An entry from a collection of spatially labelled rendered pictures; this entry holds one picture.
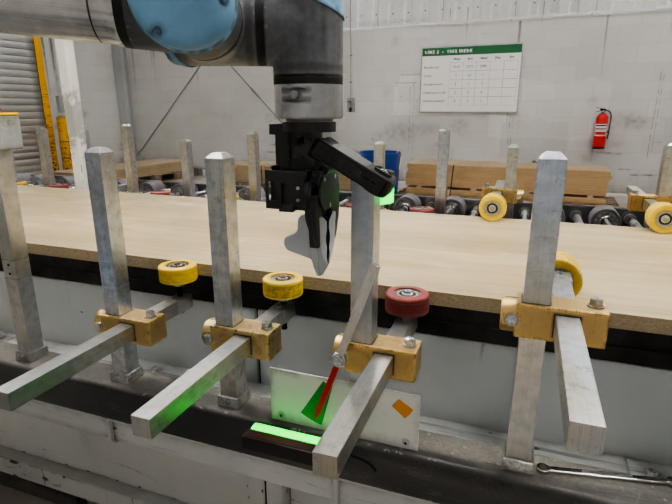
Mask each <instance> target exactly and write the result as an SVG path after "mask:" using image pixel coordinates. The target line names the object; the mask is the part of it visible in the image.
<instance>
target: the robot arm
mask: <svg viewBox="0 0 672 504"><path fill-rule="evenodd" d="M344 20H345V17H344V14H343V0H0V33H5V34H15V35H25V36H35V37H45V38H55V39H65V40H75V41H85V42H95V43H105V44H115V45H119V46H121V47H123V48H131V49H138V50H148V51H158V52H164V53H165V55H166V56H167V58H168V60H169V61H170V62H172V63H173V64H175V65H182V66H185V67H190V68H193V67H197V66H267V67H273V76H274V77H273V81H274V92H275V117H276V118H277V119H286V122H282V124H269V135H275V149H276V165H272V166H271V167H270V169H267V170H265V191H266V208H270V209H279V212H295V211H296V210H302V211H305V213H304V214H302V215H300V216H299V218H298V229H297V231H296V232H294V233H292V234H290V235H287V236H286V237H285V239H284V245H285V247H286V249H287V250H289V251H291V252H294V253H296V254H299V255H302V256H304V257H307V258H309V259H311V260H312V263H313V267H314V270H315V272H316V275H317V276H321V275H323V274H324V272H325V270H326V268H327V267H328V265H329V263H330V259H331V255H332V251H333V247H334V241H335V237H336V232H337V224H338V217H339V191H340V186H339V176H338V173H337V172H336V171H338V172H340V173H341V174H343V175H344V176H346V177H348V178H349V179H351V180H352V181H354V182H356V183H357V184H359V185H360V186H362V187H363V188H364V189H365V190H366V191H368V192H369V193H371V194H372V195H375V196H376V197H380V198H384V197H386V196H387V195H388V194H390V193H391V191H392V190H393V188H394V186H395V185H396V183H397V178H396V177H395V176H393V174H392V173H391V172H389V171H388V170H387V169H385V168H383V167H381V166H379V165H375V164H373V163H372V162H370V161H369V160H367V159H365V158H364V157H362V156H360V155H359V154H357V153H355V152H354V151H352V150H351V149H349V148H347V147H346V146H344V145H342V144H341V143H339V142H338V141H336V140H334V139H333V138H331V137H324V138H322V132H336V122H333V119H341V118H342V117H343V21H344ZM269 181H270V185H271V200H269Z"/></svg>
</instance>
